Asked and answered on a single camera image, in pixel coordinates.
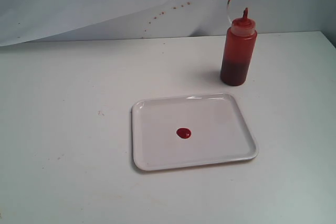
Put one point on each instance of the red ketchup blob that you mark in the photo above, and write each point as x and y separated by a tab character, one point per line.
183	133

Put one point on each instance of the red ketchup squeeze bottle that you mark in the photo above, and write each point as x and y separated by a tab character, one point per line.
238	50

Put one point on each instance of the white rectangular plastic tray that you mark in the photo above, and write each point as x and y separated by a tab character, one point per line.
220	133

